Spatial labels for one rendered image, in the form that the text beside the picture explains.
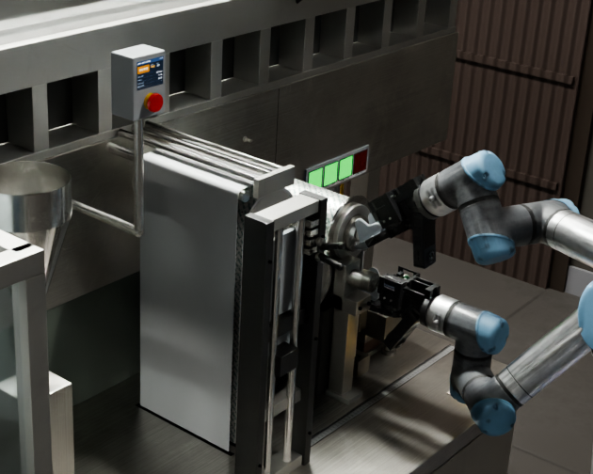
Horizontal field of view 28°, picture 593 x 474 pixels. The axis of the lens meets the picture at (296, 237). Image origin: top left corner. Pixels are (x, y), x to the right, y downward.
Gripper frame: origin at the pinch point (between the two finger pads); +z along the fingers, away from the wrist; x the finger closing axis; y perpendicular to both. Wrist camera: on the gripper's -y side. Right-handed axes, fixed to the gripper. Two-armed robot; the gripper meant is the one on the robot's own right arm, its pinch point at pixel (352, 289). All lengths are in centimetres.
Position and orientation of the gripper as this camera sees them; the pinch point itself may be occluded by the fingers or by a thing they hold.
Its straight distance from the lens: 248.0
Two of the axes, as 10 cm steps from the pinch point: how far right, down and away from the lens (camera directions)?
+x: -6.3, 2.9, -7.3
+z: -7.8, -2.9, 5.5
